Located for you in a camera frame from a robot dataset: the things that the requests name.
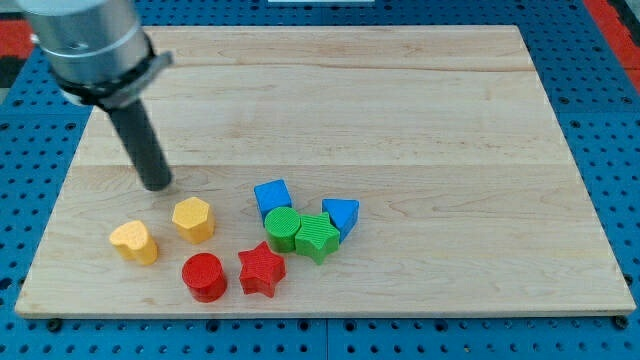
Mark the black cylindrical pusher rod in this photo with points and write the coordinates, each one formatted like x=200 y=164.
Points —
x=140 y=142

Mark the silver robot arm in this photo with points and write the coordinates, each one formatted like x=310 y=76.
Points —
x=100 y=56

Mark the yellow hexagon block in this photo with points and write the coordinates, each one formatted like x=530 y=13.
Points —
x=194 y=220

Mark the yellow heart block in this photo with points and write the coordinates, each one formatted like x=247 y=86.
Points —
x=133 y=241

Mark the blue cube block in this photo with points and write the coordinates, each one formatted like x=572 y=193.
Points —
x=271 y=195

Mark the red cylinder block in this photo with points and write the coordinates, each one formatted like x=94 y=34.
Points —
x=204 y=276

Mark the green cylinder block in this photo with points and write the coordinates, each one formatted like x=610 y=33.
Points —
x=281 y=225

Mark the wooden board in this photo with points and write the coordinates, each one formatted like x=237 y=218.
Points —
x=471 y=204

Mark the red star block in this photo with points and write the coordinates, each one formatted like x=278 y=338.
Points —
x=261 y=270

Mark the green star block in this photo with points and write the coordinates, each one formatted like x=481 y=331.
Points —
x=317 y=237

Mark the blue triangle block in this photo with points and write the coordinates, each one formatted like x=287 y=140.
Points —
x=343 y=214

